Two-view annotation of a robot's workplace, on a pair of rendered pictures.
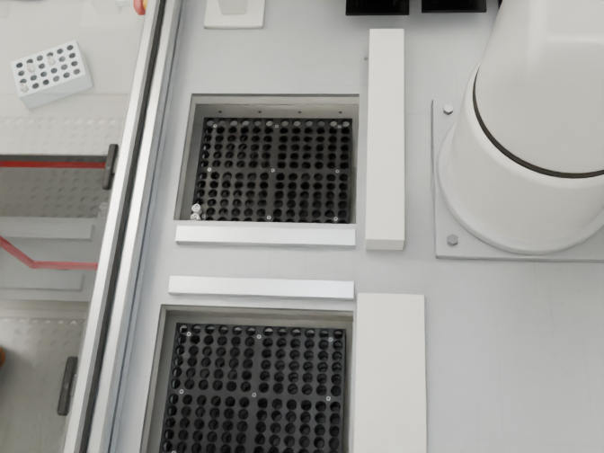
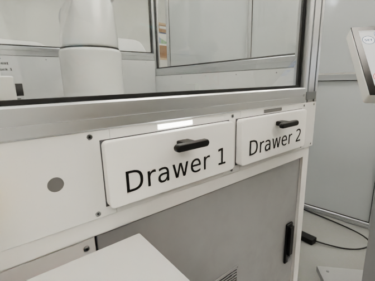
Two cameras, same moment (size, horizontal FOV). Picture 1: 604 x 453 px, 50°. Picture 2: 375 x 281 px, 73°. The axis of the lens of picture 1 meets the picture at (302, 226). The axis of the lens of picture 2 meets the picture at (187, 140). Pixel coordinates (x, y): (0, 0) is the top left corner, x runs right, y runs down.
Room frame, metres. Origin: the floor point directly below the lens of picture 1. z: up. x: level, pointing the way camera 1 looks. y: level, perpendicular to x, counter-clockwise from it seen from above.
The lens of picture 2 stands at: (0.85, 0.52, 1.02)
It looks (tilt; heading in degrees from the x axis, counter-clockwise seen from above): 13 degrees down; 218
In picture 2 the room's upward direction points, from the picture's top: 1 degrees counter-clockwise
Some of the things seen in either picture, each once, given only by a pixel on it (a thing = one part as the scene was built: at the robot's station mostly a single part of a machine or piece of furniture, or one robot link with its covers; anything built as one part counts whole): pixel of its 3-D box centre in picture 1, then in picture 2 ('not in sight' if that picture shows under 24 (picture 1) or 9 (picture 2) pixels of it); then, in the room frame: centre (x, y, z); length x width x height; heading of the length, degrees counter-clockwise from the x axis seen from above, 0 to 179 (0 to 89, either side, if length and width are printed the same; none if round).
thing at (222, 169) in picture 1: (275, 180); not in sight; (0.45, 0.02, 0.87); 0.22 x 0.18 x 0.06; 76
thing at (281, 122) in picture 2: not in sight; (284, 123); (0.20, 0.32, 0.91); 0.07 x 0.04 x 0.01; 166
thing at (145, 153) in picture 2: not in sight; (179, 158); (0.50, 0.22, 0.87); 0.29 x 0.02 x 0.11; 166
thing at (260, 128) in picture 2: not in sight; (274, 134); (0.19, 0.29, 0.87); 0.29 x 0.02 x 0.11; 166
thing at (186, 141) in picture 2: not in sight; (188, 144); (0.50, 0.25, 0.91); 0.07 x 0.04 x 0.01; 166
